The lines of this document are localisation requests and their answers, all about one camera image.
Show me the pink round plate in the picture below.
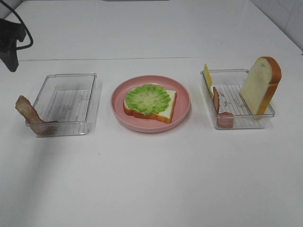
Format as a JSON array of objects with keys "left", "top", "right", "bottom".
[{"left": 111, "top": 75, "right": 191, "bottom": 133}]

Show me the yellow cheese slice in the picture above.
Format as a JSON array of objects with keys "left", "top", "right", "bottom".
[{"left": 204, "top": 64, "right": 214, "bottom": 98}]

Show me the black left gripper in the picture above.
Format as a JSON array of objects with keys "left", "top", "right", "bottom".
[{"left": 0, "top": 18, "right": 26, "bottom": 72}]

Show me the brown bacon strip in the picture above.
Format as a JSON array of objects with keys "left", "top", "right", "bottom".
[{"left": 15, "top": 95, "right": 57, "bottom": 136}]

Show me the clear right plastic tray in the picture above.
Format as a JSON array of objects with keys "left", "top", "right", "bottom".
[{"left": 200, "top": 69, "right": 275, "bottom": 130}]

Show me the clear plastic tray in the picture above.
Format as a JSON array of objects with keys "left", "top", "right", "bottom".
[
  {"left": 26, "top": 73, "right": 102, "bottom": 137},
  {"left": 200, "top": 69, "right": 275, "bottom": 130}
]

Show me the bread slice from tray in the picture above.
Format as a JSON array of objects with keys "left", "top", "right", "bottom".
[{"left": 123, "top": 91, "right": 177, "bottom": 123}]

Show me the clear left plastic tray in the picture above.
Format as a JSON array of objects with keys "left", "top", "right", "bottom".
[{"left": 26, "top": 73, "right": 102, "bottom": 137}]

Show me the bread slice in right tray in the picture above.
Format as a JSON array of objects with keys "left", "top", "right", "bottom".
[{"left": 240, "top": 56, "right": 282, "bottom": 115}]

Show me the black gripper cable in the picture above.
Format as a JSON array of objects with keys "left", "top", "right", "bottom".
[{"left": 3, "top": 0, "right": 34, "bottom": 51}]

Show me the green lettuce leaf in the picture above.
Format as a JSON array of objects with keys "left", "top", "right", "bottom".
[{"left": 125, "top": 84, "right": 176, "bottom": 116}]

